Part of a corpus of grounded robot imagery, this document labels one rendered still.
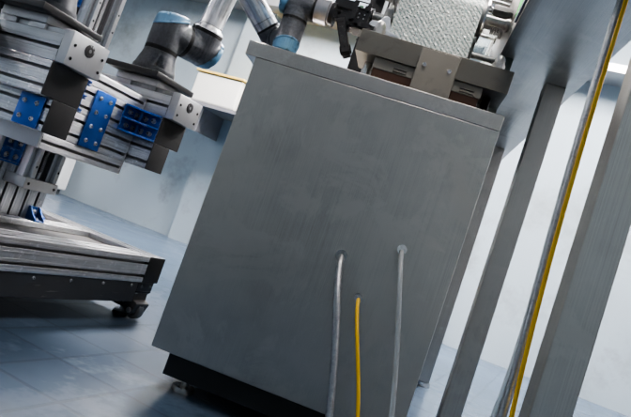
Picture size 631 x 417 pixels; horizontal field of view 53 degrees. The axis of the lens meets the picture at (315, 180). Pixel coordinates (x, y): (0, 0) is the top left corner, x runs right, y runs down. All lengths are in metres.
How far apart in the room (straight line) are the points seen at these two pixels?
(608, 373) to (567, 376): 4.10
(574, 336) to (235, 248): 0.84
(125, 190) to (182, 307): 5.01
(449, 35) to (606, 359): 3.63
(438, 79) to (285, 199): 0.48
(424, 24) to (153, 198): 4.77
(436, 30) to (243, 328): 0.99
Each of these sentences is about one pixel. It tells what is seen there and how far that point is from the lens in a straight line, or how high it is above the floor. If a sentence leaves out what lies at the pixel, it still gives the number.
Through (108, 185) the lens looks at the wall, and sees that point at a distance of 6.71.
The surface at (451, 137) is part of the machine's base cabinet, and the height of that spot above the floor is 0.81.
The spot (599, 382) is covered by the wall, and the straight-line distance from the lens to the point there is 5.15.
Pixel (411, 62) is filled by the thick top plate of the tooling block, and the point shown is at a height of 0.98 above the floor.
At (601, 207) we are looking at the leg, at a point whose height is 0.67.
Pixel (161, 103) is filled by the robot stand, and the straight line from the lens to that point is 2.17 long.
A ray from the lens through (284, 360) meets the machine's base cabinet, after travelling 1.55.
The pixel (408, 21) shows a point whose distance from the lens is 1.90.
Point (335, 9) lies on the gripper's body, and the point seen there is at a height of 1.12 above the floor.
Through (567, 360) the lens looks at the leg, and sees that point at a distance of 1.05.
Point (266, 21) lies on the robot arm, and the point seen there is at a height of 1.05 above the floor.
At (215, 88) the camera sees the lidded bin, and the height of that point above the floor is 1.39.
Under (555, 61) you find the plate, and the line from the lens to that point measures 1.85.
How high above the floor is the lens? 0.49
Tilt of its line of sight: 4 degrees up
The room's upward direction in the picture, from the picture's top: 19 degrees clockwise
